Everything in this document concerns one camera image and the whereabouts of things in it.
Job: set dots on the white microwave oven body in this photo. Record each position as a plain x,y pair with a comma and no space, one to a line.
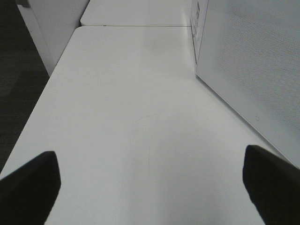
197,20

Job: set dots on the white partition panel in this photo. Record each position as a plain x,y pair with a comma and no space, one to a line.
51,24

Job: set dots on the white microwave door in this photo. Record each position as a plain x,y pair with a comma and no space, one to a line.
250,57

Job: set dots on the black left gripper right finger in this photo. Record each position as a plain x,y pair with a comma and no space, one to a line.
273,186

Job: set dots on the white adjacent table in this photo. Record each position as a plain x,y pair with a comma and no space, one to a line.
137,13

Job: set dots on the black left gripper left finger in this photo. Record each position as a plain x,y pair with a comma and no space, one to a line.
27,195

